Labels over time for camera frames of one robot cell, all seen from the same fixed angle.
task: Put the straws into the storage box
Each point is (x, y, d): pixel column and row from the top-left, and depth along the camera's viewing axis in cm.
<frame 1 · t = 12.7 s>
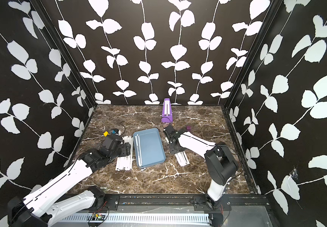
left hand: (126, 144, 79), fingers open
right hand: (176, 146, 90), fingers closed
blue storage box: (152, 150, 95), on the table
purple metronome: (167, 116, 109), point 5 cm above the table
left pile white straw: (125, 162, 90), on the table
right pile white straw: (182, 158, 92), on the table
white wrapped straw: (139, 152, 95), on the table

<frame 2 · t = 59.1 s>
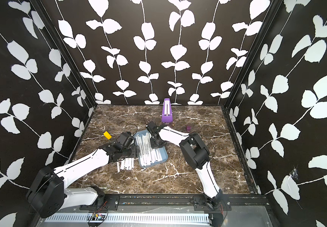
left hand: (136, 149, 86), fingers open
right hand: (154, 144, 96), fingers closed
white wrapped straw: (147, 154, 93), on the table
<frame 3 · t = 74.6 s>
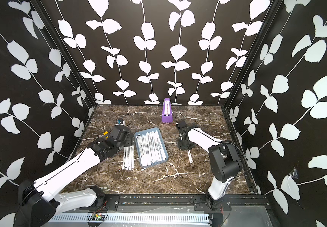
left hand: (127, 134, 80), fingers open
right hand: (183, 145, 92), fingers closed
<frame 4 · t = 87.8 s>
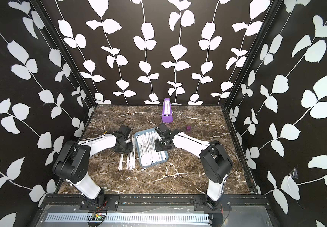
left hand: (129, 148, 94), fingers closed
right hand: (155, 146, 88), fingers open
